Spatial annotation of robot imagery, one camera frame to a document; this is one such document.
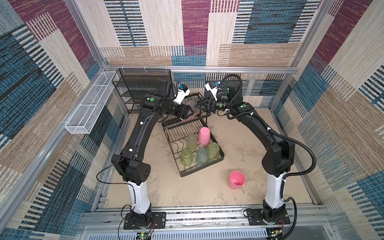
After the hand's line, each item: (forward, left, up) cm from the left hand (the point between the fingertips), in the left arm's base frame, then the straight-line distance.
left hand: (188, 108), depth 77 cm
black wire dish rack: (+8, +8, -30) cm, 32 cm away
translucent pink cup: (-2, -4, -1) cm, 5 cm away
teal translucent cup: (-15, -8, -23) cm, 29 cm away
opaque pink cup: (-25, -27, -31) cm, 48 cm away
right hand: (+1, -5, +1) cm, 5 cm away
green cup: (-15, +1, -24) cm, 29 cm away
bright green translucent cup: (-12, -14, -23) cm, 29 cm away
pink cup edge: (-1, -10, -23) cm, 25 cm away
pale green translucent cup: (-5, -1, -24) cm, 25 cm away
